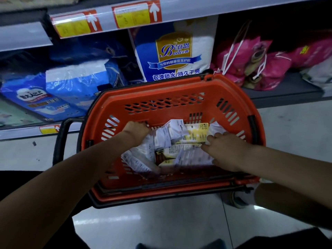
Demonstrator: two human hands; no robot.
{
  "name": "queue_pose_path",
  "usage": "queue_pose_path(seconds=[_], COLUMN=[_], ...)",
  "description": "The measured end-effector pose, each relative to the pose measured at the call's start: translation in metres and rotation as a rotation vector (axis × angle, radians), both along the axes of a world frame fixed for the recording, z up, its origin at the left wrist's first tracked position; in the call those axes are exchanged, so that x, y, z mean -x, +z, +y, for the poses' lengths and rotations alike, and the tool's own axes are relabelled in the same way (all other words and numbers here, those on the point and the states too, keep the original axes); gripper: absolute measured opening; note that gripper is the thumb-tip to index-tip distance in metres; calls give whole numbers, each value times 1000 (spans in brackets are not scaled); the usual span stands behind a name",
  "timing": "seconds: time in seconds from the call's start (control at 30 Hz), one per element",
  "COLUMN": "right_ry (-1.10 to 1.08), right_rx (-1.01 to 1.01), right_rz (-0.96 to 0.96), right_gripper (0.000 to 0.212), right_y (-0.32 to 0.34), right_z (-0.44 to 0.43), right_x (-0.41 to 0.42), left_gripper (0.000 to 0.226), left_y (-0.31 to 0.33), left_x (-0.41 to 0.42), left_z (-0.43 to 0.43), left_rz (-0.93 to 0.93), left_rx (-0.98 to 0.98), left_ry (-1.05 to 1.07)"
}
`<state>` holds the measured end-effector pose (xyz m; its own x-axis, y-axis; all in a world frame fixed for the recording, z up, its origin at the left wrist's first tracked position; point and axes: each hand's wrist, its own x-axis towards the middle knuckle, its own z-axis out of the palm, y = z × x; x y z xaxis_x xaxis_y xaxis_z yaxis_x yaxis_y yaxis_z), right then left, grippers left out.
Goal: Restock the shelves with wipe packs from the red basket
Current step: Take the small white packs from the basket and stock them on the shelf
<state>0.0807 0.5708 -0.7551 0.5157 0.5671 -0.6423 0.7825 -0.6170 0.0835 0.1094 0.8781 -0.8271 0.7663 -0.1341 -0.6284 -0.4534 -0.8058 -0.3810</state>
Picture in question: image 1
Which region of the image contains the orange plastic shopping basket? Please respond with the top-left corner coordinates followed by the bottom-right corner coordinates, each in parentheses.
top-left (77, 73), bottom-right (266, 208)

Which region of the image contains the person's left forearm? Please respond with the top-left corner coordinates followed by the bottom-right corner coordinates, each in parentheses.
top-left (0, 132), bottom-right (135, 249)

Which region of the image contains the white blue gold diaper pack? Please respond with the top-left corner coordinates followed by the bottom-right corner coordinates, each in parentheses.
top-left (128, 15), bottom-right (219, 83)

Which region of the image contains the person's right hand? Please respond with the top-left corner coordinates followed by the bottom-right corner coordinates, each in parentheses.
top-left (201, 132), bottom-right (251, 172)

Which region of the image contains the white snack packet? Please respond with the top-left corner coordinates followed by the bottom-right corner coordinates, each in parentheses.
top-left (135, 126), bottom-right (172, 164)

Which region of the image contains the person's left hand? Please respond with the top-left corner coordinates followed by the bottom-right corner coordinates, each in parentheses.
top-left (121, 121), bottom-right (151, 147)

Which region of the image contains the grey metal store shelf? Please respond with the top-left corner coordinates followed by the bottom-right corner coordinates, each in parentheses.
top-left (0, 0), bottom-right (332, 53)
top-left (0, 72), bottom-right (332, 141)

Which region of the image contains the white plastic pack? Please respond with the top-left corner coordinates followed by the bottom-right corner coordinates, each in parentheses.
top-left (300, 56), bottom-right (332, 98)

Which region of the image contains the black basket handle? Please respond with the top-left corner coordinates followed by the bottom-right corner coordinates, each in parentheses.
top-left (52, 117), bottom-right (85, 166)

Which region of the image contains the green diaper pack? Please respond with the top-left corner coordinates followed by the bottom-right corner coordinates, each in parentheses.
top-left (0, 95), bottom-right (44, 128)

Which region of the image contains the pink drawstring bag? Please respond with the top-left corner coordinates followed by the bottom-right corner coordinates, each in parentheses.
top-left (211, 36), bottom-right (273, 87)
top-left (287, 37), bottom-right (332, 70)
top-left (243, 51), bottom-right (293, 91)

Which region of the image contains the person's right forearm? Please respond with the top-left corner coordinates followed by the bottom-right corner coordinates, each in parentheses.
top-left (244, 145), bottom-right (332, 211)

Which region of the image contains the red yellow price tag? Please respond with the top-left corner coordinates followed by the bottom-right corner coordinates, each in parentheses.
top-left (112, 0), bottom-right (163, 29)
top-left (39, 124), bottom-right (61, 135)
top-left (51, 10), bottom-right (103, 39)

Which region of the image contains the dark blue diaper pack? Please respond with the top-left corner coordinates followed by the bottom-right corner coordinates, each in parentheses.
top-left (49, 34), bottom-right (145, 84)

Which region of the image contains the blue diaper pack white label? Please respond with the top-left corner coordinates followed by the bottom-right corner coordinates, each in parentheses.
top-left (0, 72), bottom-right (87, 123)

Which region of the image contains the grey printed snack packet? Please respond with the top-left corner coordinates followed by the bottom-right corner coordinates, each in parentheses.
top-left (174, 148), bottom-right (215, 168)

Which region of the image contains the pile of white yellow packets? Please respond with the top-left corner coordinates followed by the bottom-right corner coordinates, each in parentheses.
top-left (121, 119), bottom-right (228, 177)

